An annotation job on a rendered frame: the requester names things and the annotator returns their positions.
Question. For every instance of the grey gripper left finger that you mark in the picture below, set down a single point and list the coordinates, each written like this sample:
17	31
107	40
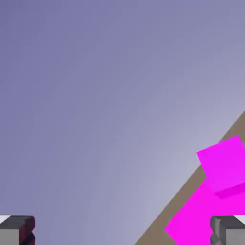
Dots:
13	229

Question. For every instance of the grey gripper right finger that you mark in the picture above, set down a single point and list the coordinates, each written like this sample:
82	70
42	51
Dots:
229	232

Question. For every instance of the small magenta cube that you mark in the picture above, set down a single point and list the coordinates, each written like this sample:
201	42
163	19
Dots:
224	164

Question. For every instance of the large magenta box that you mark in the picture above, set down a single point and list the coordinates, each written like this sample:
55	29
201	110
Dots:
191	220

